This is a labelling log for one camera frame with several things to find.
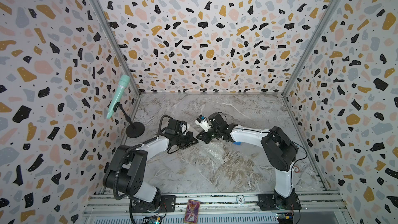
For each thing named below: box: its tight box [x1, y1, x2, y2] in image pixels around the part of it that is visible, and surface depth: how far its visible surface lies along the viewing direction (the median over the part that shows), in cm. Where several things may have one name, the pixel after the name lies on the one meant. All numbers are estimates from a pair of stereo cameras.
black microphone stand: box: [113, 101, 146, 139], surface depth 101 cm
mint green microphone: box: [106, 74, 131, 119], surface depth 78 cm
